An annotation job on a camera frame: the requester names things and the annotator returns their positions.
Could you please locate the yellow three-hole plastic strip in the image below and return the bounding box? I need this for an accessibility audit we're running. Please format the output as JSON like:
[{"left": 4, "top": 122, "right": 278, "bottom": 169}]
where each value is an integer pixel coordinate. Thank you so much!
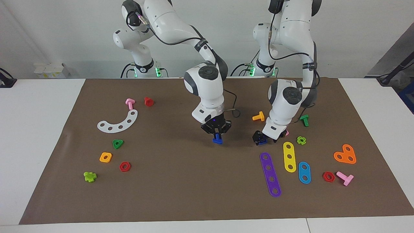
[{"left": 283, "top": 141, "right": 297, "bottom": 173}]

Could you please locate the purple four-hole plastic strip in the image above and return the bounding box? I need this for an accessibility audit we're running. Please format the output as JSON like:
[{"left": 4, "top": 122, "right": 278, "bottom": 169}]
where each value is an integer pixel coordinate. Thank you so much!
[{"left": 260, "top": 152, "right": 282, "bottom": 198}]

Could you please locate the brown table mat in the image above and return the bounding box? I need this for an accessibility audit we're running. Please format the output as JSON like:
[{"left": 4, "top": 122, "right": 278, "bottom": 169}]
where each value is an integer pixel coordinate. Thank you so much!
[{"left": 19, "top": 78, "right": 414, "bottom": 225}]

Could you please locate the blue two-hole plastic strip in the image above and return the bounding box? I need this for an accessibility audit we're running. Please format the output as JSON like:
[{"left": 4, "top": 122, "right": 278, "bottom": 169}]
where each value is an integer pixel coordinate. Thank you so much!
[{"left": 298, "top": 161, "right": 311, "bottom": 184}]

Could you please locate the orange three-hole heart plate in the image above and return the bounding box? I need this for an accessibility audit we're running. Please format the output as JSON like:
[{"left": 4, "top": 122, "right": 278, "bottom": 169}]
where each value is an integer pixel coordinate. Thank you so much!
[{"left": 333, "top": 144, "right": 357, "bottom": 164}]

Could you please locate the white curved five-hole plate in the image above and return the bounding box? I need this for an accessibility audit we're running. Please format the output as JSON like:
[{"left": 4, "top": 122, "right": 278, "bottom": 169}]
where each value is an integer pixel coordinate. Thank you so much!
[{"left": 97, "top": 109, "right": 138, "bottom": 133}]

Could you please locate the black stand pole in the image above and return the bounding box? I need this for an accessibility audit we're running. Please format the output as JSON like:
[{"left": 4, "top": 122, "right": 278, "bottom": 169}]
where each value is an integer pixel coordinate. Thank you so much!
[{"left": 377, "top": 59, "right": 414, "bottom": 86}]

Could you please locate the blue crate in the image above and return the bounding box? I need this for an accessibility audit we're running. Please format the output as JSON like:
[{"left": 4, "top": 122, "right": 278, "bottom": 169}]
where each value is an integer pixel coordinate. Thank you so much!
[{"left": 397, "top": 81, "right": 414, "bottom": 114}]

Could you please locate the grey panel board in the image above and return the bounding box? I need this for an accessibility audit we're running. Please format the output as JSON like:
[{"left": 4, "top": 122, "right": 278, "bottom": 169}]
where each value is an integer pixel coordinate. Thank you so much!
[{"left": 365, "top": 23, "right": 414, "bottom": 78}]

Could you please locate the white cardboard box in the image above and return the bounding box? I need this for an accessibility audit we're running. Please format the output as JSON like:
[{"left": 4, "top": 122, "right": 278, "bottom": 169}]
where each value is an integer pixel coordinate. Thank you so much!
[{"left": 33, "top": 62, "right": 74, "bottom": 79}]

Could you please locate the black base cable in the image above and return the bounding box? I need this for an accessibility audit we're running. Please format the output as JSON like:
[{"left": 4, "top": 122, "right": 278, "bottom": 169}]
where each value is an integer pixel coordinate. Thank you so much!
[
  {"left": 120, "top": 62, "right": 136, "bottom": 79},
  {"left": 230, "top": 62, "right": 251, "bottom": 77}
]

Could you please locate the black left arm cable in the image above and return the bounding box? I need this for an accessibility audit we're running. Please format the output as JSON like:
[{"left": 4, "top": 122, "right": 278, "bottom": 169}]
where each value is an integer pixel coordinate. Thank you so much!
[{"left": 267, "top": 0, "right": 321, "bottom": 97}]

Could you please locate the black clamp mount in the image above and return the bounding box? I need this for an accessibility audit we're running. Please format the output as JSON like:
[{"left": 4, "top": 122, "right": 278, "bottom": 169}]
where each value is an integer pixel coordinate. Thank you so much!
[{"left": 0, "top": 67, "right": 17, "bottom": 88}]

